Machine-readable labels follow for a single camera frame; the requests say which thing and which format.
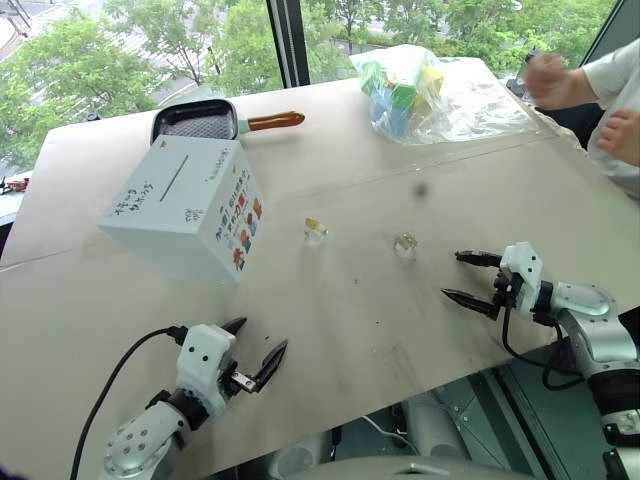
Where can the white cardboard box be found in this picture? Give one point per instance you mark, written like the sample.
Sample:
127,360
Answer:
175,210

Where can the light blue foam block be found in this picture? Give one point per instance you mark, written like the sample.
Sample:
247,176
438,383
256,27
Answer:
384,111

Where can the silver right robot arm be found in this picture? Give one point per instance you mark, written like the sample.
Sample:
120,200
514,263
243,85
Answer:
585,300

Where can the small red black gadget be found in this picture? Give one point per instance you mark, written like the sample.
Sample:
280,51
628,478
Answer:
12,185

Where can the person right hand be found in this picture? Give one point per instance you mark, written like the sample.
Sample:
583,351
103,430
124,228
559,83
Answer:
547,80

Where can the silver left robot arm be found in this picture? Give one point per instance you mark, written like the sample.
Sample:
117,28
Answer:
135,440

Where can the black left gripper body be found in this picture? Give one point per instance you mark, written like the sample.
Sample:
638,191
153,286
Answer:
234,384

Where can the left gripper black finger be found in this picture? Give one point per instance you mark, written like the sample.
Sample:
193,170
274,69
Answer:
236,325
274,360

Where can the person right forearm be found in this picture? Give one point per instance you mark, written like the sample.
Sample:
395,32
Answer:
580,86

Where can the green foam block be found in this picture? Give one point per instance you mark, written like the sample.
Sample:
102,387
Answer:
372,76

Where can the black window frame post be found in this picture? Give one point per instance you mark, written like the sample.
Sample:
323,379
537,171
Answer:
289,42

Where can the small dark device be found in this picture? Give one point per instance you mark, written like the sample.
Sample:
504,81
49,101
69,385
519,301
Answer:
519,84

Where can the clear plastic bag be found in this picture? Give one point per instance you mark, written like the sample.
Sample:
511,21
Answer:
465,110

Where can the person left hand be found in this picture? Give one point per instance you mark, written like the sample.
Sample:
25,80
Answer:
620,135

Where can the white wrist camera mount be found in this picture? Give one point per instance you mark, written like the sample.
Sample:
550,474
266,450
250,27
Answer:
525,265
202,355

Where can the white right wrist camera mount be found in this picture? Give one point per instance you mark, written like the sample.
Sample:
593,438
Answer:
525,265

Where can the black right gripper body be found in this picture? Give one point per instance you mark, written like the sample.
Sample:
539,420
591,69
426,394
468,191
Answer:
502,291

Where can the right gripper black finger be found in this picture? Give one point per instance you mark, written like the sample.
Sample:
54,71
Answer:
477,258
467,299

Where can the white rounded housing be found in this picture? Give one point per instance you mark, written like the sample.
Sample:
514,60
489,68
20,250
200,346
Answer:
432,425
295,456

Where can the grey robot body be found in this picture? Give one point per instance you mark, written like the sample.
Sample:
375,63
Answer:
400,470

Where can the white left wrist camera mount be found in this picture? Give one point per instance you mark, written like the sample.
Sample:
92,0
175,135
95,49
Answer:
202,355

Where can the yellow foam block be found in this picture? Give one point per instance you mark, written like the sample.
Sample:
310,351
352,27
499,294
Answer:
431,81

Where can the small clear cube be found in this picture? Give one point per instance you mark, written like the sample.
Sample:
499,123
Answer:
405,244

